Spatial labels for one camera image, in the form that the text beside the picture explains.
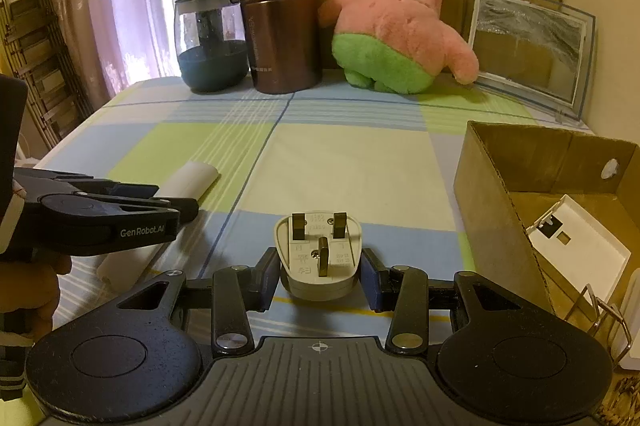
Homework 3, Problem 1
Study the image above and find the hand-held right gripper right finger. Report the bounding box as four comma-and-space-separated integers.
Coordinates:
360, 247, 523, 356

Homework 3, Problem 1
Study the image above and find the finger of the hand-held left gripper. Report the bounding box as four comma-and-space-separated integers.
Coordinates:
14, 169, 162, 207
150, 197, 199, 224

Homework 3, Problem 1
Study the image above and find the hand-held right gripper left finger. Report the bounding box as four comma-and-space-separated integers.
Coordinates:
116, 247, 281, 357

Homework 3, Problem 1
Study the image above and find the white plastic case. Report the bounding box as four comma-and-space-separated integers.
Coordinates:
97, 160, 221, 284

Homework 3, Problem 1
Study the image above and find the white three-pin plug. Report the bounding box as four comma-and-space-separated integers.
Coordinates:
273, 210, 362, 302

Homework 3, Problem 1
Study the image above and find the brown cardboard box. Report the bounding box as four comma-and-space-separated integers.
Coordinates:
452, 120, 640, 357

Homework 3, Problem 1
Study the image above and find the white square charger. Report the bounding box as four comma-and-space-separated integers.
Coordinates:
615, 269, 640, 372

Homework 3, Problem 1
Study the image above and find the leopard print hair clip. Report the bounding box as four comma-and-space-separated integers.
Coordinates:
607, 372, 640, 412

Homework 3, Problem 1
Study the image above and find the person's left hand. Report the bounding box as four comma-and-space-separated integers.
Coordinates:
0, 251, 72, 334

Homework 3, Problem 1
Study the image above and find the glass teapot with dark base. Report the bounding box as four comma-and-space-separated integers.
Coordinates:
174, 0, 249, 94

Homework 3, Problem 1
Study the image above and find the folding step ladder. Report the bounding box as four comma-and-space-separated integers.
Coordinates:
0, 0, 96, 152

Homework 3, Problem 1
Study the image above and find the purple lace curtain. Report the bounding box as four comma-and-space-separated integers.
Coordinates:
45, 0, 278, 100

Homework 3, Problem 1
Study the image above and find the brown metal thermos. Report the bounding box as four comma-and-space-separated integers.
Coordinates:
237, 0, 323, 96

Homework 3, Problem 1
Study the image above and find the pink starfish plush toy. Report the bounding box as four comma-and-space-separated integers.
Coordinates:
317, 0, 480, 96

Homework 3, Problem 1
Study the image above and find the glass picture frame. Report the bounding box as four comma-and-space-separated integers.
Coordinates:
465, 0, 597, 123

